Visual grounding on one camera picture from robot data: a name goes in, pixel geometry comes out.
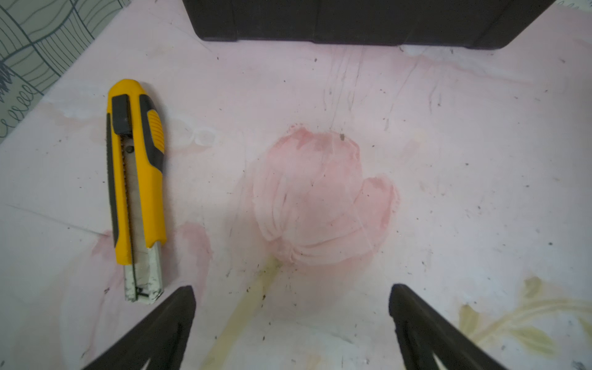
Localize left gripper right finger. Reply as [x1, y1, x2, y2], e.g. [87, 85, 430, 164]
[388, 284, 504, 370]

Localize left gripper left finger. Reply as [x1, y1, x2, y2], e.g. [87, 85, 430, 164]
[86, 285, 197, 369]

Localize yellow black utility knife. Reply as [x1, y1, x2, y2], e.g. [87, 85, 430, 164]
[106, 80, 167, 305]

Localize yellow black toolbox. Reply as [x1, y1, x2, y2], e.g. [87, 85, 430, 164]
[184, 0, 552, 49]

